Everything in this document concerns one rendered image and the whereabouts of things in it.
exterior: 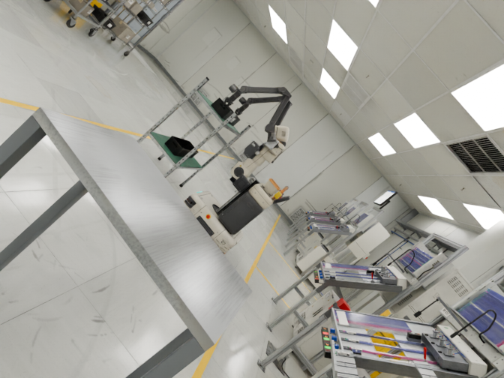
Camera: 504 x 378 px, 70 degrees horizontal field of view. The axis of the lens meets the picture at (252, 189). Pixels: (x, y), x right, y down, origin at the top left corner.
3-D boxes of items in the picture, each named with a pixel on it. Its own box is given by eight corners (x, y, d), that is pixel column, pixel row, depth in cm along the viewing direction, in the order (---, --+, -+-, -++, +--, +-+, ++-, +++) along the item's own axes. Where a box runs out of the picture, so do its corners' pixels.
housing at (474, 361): (467, 387, 192) (471, 361, 191) (433, 344, 241) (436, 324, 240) (483, 390, 191) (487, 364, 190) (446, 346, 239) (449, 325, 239)
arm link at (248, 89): (285, 92, 341) (283, 94, 351) (285, 86, 340) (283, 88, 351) (240, 91, 337) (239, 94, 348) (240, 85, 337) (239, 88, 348)
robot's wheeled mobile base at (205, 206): (229, 247, 411) (246, 234, 407) (217, 260, 348) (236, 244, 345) (193, 202, 414) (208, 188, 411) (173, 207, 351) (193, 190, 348)
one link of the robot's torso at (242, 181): (240, 195, 382) (258, 180, 379) (235, 196, 354) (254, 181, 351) (224, 175, 384) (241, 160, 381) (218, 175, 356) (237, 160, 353)
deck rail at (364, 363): (340, 364, 199) (342, 354, 198) (340, 363, 201) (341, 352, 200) (478, 389, 189) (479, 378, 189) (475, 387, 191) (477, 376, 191)
